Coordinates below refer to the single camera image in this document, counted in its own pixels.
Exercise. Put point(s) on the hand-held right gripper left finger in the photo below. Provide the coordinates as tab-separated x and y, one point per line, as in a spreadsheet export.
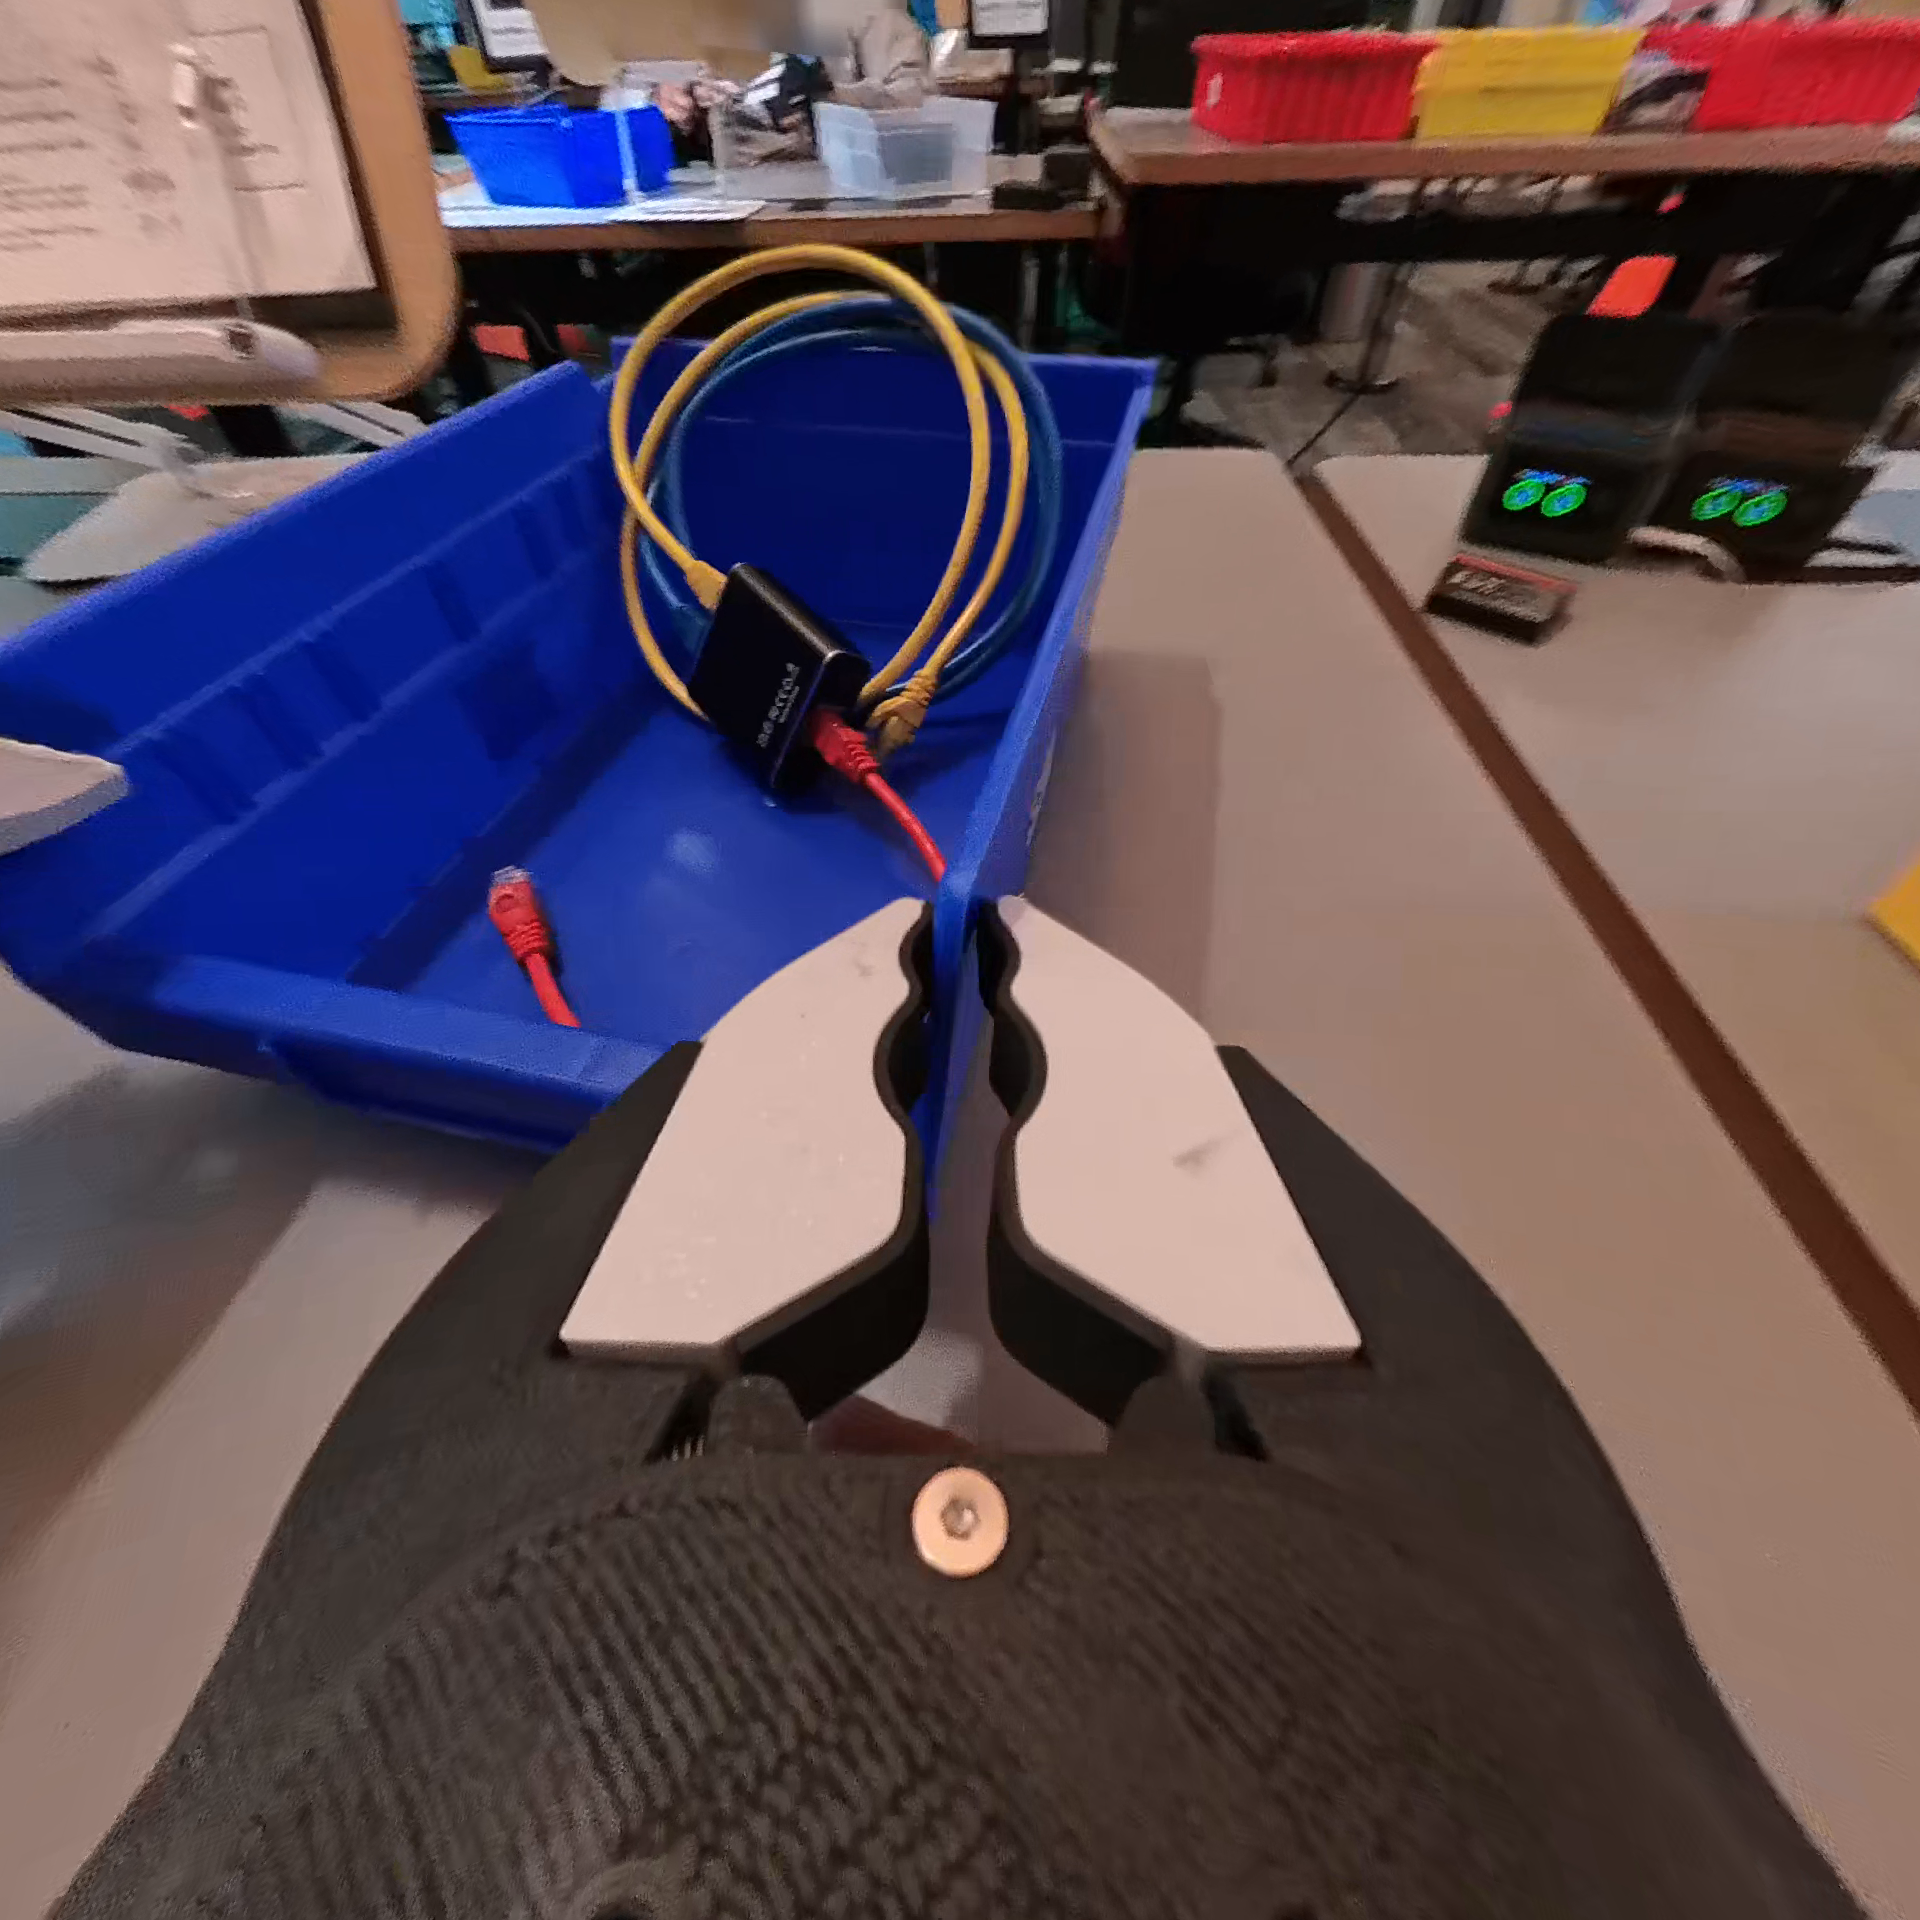
721	1200

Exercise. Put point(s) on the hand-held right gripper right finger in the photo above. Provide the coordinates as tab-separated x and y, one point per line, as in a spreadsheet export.
1170	1185

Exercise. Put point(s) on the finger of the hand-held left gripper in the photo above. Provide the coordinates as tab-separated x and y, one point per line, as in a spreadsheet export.
43	797

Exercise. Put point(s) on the blue plastic bin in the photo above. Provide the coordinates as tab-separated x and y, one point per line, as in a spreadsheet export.
556	158
450	646

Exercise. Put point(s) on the black network splitter box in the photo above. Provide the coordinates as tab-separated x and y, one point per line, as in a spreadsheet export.
773	675

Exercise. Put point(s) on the grey desk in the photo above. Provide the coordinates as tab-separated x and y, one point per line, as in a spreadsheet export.
1724	780
1275	902

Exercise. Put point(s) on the wooden instruction board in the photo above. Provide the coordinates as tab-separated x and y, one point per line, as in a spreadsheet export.
149	150

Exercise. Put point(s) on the small black red box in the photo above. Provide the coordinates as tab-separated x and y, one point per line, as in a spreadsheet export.
1499	597

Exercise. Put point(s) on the yellow flat object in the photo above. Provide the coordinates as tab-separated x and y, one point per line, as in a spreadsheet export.
1901	908

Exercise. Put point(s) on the black device with green display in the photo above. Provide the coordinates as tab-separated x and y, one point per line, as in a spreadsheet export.
1799	452
1575	452

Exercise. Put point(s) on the wooden top table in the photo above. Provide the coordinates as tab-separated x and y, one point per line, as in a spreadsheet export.
1499	155
749	229

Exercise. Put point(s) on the clear plastic container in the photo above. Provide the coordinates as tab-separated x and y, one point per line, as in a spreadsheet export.
900	150

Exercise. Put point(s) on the red plastic basket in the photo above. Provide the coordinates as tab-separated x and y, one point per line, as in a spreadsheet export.
1305	89
1799	77

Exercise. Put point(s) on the yellow storage basket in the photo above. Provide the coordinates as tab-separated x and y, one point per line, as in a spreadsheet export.
1522	84

